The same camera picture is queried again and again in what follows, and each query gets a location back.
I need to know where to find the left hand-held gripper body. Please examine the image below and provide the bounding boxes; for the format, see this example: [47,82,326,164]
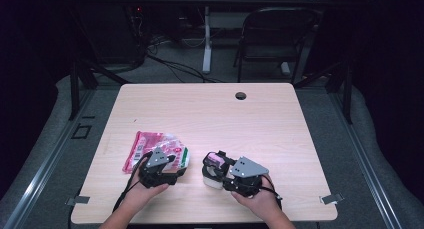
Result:
[137,146,179,190]

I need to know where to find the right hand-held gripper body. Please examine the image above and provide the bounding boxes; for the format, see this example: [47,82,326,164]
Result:
[222,155,270,199]

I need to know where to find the clear container with black lid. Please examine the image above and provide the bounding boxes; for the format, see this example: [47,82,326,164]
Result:
[201,150,232,191]

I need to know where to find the red white green plastic bag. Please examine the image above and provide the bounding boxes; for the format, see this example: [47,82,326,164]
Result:
[121,130,191,175]

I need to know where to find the person's left hand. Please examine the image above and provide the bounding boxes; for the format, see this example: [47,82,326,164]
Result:
[124,168,170,212]

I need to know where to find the person's right hand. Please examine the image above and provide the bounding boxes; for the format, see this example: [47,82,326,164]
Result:
[230,174,285,221]

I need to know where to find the black metal stand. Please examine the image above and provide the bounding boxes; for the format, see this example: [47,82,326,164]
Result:
[67,60,130,121]
[293,60,354,125]

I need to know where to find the white desk leg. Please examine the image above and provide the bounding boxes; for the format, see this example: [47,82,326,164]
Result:
[201,5,214,75]

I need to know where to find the dark computer tower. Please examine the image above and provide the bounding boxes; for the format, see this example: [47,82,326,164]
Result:
[99,2,148,65]

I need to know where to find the black folding chair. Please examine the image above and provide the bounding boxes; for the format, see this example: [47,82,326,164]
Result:
[233,6,322,85]

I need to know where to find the right hand-held gripper cable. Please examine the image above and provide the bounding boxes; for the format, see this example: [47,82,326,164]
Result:
[259,174,284,211]

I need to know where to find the hand-held gripper cable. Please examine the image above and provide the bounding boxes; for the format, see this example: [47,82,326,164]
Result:
[112,151,153,213]
[259,174,284,211]

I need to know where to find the left hand-held gripper cable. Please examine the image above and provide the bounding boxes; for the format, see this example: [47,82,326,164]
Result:
[112,151,153,213]

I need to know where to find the black floor cables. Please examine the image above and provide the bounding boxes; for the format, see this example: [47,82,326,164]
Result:
[145,38,223,84]

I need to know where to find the aluminium floor rail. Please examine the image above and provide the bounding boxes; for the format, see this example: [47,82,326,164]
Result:
[2,88,96,229]
[328,88,404,229]

